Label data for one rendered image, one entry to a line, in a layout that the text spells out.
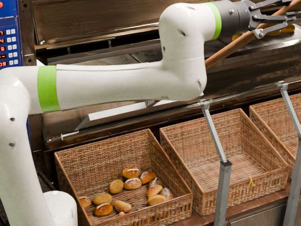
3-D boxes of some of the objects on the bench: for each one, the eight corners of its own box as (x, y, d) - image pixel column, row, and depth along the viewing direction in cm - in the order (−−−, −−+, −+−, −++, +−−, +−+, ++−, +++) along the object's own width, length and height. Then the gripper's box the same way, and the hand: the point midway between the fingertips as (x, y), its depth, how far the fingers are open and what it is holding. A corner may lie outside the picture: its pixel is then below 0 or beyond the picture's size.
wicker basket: (155, 168, 322) (156, 127, 308) (235, 145, 345) (240, 106, 332) (200, 219, 285) (205, 174, 271) (287, 189, 308) (295, 147, 295)
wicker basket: (54, 194, 298) (51, 151, 284) (148, 167, 322) (149, 126, 309) (90, 253, 261) (89, 206, 248) (193, 217, 285) (197, 173, 272)
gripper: (212, -5, 145) (283, -16, 156) (231, 53, 143) (302, 38, 154) (227, -18, 139) (300, -28, 149) (247, 42, 137) (320, 28, 147)
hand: (291, 7), depth 150 cm, fingers closed on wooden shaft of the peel, 3 cm apart
